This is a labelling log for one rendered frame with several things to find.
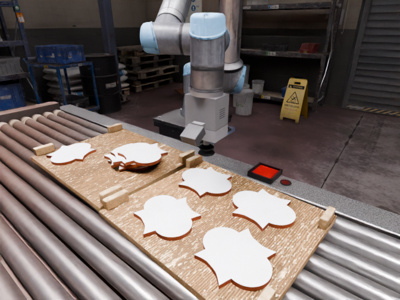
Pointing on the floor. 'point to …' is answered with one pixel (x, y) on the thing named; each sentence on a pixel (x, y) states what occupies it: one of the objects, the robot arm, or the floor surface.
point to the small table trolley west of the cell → (61, 79)
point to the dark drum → (102, 82)
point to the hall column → (108, 36)
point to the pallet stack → (145, 68)
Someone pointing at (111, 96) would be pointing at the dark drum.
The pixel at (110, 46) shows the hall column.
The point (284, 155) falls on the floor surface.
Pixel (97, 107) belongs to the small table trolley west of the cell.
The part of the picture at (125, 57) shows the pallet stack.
